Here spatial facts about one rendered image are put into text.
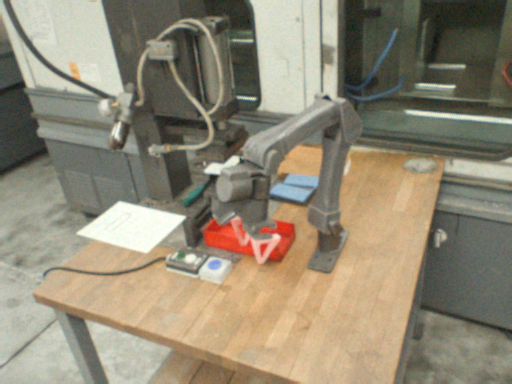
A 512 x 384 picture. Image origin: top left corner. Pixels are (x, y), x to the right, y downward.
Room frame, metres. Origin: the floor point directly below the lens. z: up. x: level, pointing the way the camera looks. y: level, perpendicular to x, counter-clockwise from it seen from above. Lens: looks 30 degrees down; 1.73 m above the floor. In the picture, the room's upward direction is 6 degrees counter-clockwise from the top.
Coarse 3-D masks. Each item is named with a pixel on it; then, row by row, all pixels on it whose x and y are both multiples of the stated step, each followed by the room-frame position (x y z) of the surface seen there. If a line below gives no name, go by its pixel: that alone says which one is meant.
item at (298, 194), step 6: (276, 186) 1.40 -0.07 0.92; (282, 186) 1.39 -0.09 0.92; (288, 186) 1.39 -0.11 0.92; (270, 192) 1.36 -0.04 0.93; (276, 192) 1.36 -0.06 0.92; (282, 192) 1.35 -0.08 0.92; (288, 192) 1.35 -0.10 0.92; (294, 192) 1.34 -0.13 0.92; (300, 192) 1.34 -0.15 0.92; (306, 192) 1.33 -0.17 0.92; (312, 192) 1.33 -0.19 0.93; (294, 198) 1.30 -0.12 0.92; (300, 198) 1.30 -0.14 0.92; (306, 198) 1.29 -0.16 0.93
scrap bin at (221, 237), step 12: (204, 228) 1.13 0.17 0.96; (216, 228) 1.17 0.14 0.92; (228, 228) 1.19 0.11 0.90; (240, 228) 1.19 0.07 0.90; (264, 228) 1.15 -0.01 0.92; (276, 228) 1.13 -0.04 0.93; (288, 228) 1.11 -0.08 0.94; (204, 240) 1.12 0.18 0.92; (216, 240) 1.10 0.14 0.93; (228, 240) 1.08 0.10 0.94; (288, 240) 1.07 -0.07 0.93; (240, 252) 1.06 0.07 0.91; (252, 252) 1.04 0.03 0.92; (276, 252) 1.01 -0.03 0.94
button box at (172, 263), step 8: (168, 256) 1.05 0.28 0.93; (200, 256) 1.03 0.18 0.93; (144, 264) 1.05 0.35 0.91; (168, 264) 1.02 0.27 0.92; (176, 264) 1.01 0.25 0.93; (184, 264) 1.00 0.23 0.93; (192, 264) 1.00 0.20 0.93; (200, 264) 1.00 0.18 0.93; (88, 272) 1.04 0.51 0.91; (96, 272) 1.04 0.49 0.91; (104, 272) 1.03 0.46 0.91; (112, 272) 1.03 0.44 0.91; (120, 272) 1.03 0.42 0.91; (176, 272) 1.01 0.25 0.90; (184, 272) 1.00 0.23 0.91; (192, 272) 0.98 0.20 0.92
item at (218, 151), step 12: (180, 120) 1.48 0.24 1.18; (192, 120) 1.46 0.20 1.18; (204, 120) 1.44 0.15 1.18; (216, 120) 1.35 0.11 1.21; (168, 132) 1.42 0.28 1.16; (180, 132) 1.40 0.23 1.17; (192, 132) 1.38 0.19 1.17; (204, 132) 1.35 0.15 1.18; (216, 132) 1.33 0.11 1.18; (228, 132) 1.32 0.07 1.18; (240, 132) 1.34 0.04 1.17; (216, 144) 1.32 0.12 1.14; (228, 144) 1.32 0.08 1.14; (240, 144) 1.36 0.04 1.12; (204, 156) 1.28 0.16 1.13; (216, 156) 1.26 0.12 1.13; (228, 156) 1.28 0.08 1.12
